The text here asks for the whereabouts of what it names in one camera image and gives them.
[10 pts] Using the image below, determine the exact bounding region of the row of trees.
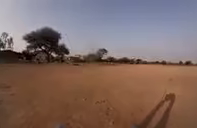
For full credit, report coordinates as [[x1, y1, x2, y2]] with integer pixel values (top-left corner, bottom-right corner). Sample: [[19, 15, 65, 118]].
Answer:
[[67, 47, 197, 67]]

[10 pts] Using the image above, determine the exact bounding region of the large dark tree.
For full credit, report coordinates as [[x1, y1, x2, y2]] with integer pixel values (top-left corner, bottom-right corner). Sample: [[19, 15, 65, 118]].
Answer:
[[22, 26, 71, 63]]

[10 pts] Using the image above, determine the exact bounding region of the low dark building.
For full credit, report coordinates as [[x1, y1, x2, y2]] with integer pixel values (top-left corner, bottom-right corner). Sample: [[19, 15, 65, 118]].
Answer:
[[0, 49, 26, 64]]

